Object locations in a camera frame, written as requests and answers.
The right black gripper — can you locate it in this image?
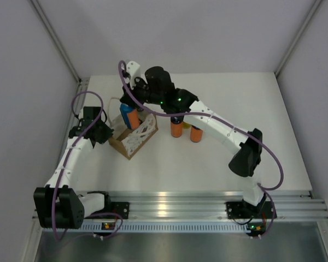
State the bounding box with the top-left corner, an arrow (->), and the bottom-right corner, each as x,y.
120,77 -> 163,111

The jute canvas bag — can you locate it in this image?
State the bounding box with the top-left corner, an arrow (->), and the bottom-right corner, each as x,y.
108,103 -> 158,160

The large orange blue pump bottle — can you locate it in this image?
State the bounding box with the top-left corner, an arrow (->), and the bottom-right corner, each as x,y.
120,103 -> 140,130

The yellow bottle red cap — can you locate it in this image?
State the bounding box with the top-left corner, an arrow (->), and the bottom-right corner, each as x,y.
183,122 -> 191,129

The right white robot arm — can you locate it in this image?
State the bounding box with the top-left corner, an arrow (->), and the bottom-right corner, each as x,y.
118,61 -> 282,219

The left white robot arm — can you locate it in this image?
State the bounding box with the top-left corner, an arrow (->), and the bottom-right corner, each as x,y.
33,106 -> 113,229

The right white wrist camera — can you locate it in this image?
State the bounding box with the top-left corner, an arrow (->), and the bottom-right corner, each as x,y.
126,61 -> 141,88

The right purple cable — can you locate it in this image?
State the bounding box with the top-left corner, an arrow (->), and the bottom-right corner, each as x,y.
118,60 -> 285,238

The purple cable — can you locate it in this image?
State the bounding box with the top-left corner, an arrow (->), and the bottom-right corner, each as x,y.
52,91 -> 124,242
118,60 -> 285,238

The aluminium mounting rail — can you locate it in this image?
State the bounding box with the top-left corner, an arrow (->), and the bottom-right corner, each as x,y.
108,190 -> 328,222

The slotted cable duct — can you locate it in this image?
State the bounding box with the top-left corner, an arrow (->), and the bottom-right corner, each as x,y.
80,221 -> 251,233

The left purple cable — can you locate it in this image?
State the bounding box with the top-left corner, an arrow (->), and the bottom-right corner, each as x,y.
52,91 -> 124,242

